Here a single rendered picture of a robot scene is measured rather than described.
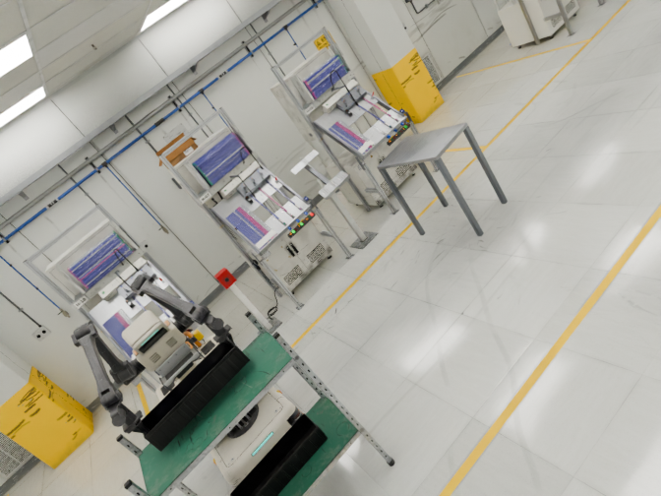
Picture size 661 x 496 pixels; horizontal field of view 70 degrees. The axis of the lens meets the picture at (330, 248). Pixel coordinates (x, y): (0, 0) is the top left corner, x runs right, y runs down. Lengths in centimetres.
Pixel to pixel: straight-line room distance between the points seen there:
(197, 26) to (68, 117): 187
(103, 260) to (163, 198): 177
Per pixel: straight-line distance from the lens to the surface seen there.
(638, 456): 253
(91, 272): 470
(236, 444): 348
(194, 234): 632
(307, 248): 502
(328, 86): 535
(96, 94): 623
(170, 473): 247
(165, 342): 297
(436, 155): 371
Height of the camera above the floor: 215
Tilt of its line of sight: 23 degrees down
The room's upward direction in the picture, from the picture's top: 37 degrees counter-clockwise
